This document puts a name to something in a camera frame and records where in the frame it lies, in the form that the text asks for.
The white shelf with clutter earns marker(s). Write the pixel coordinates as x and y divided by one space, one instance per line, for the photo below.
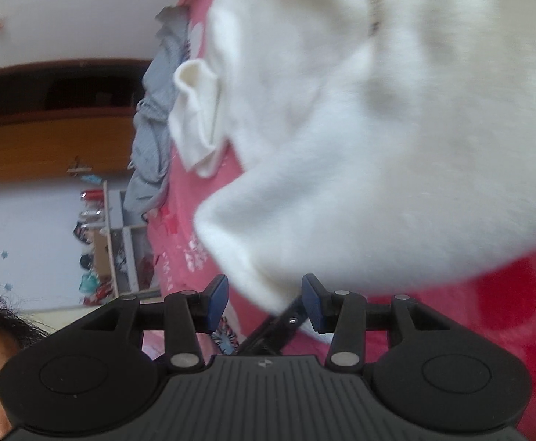
121 248

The grey hoodie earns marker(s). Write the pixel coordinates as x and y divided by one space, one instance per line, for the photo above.
157 101

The wooden door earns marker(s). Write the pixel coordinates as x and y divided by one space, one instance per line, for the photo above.
52 124

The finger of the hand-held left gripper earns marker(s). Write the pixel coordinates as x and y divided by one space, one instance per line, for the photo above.
272 330

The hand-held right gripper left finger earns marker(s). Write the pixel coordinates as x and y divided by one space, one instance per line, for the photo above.
216 305

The pink floral blanket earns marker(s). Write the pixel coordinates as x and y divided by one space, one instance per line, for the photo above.
502 330

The white fluffy sweater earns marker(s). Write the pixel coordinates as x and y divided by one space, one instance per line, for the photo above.
364 147

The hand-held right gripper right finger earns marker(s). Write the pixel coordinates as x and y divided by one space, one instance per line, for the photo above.
313 305

